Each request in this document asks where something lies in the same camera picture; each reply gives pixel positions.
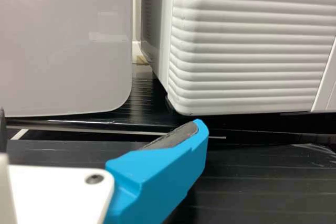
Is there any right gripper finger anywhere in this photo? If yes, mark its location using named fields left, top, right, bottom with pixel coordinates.
left=103, top=118, right=210, bottom=224

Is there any white box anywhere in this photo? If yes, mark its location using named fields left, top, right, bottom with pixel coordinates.
left=0, top=0, right=134, bottom=119

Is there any incubator door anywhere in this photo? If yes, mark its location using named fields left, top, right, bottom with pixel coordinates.
left=167, top=0, right=336, bottom=116

